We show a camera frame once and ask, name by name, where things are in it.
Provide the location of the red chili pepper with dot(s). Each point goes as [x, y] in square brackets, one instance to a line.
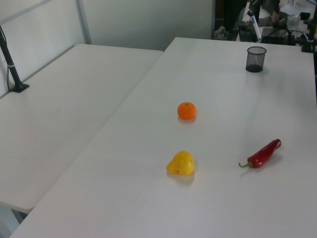
[264, 153]

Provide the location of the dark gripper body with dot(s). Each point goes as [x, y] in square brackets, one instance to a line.
[252, 5]

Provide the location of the white marker pen blue cap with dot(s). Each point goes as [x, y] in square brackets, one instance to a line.
[256, 29]

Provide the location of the black camera stand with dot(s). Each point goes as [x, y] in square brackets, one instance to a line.
[310, 34]

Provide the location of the grey partition frame post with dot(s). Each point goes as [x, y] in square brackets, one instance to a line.
[83, 22]

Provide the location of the orange tangerine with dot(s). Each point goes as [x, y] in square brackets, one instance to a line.
[186, 110]

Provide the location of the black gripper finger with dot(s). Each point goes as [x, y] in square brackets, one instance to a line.
[248, 16]
[256, 17]

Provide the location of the black mesh pen cup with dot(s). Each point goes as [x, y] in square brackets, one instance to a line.
[255, 59]

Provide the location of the clear plastic container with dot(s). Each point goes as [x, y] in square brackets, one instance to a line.
[293, 20]

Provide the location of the black equipment box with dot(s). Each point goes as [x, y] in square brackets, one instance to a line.
[275, 36]

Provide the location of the black pole with base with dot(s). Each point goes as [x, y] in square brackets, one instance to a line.
[11, 67]

